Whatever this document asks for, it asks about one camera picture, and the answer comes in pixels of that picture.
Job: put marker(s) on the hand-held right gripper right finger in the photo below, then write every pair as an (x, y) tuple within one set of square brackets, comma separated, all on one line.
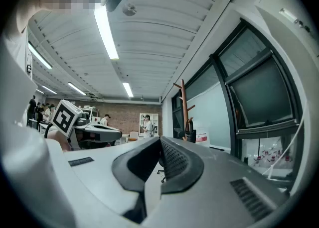
[(211, 184)]

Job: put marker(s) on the black umbrella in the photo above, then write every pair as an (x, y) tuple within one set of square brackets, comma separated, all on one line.
[(191, 131)]

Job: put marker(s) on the person's light shirt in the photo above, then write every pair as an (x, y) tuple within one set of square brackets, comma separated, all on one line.
[(17, 50)]

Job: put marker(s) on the wooden coat rack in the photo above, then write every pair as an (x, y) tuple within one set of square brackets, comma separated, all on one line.
[(184, 102)]

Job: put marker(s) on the wall light fixture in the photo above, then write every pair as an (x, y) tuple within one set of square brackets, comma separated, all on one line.
[(287, 15)]

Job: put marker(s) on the black window frame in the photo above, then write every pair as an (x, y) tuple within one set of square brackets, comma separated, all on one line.
[(230, 112)]

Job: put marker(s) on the black office chair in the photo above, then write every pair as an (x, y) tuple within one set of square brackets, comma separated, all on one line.
[(162, 178)]

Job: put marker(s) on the ceiling light tube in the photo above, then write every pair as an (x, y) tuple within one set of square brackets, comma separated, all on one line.
[(49, 89), (127, 89), (106, 33), (40, 56), (76, 88)]

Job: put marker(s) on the person's left forearm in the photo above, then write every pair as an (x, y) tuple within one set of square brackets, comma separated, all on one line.
[(59, 141)]

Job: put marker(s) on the round ceiling smoke detector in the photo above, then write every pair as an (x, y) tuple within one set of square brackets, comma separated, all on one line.
[(129, 9)]

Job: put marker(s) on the white cubby shelf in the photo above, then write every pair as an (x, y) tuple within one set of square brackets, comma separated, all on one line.
[(154, 120)]

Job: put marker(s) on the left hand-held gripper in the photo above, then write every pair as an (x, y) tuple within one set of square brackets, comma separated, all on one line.
[(64, 117)]

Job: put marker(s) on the white plastic sack red label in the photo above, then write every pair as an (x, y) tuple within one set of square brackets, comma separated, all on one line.
[(202, 137)]

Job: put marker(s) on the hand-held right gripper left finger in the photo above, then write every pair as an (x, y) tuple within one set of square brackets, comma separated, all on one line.
[(99, 172)]

